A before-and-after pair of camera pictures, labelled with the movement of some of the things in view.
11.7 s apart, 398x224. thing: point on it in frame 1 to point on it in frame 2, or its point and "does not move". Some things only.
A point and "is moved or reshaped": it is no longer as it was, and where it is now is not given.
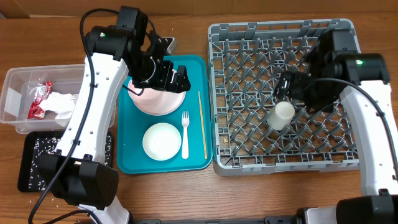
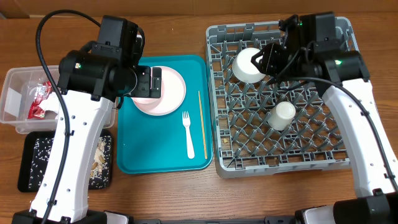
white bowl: [161, 141] to [242, 68]
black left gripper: [165, 82] to [145, 90]
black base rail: [218, 219] does not move
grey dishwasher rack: [247, 60] does not move
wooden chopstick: [205, 150] does not move
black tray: [32, 144] does not move
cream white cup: [283, 114] does not move
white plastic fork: [185, 144] is moved or reshaped
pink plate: [155, 101] does not move
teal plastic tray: [132, 124] does not move
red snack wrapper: [43, 89] does not move
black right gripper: [301, 83] to [271, 66]
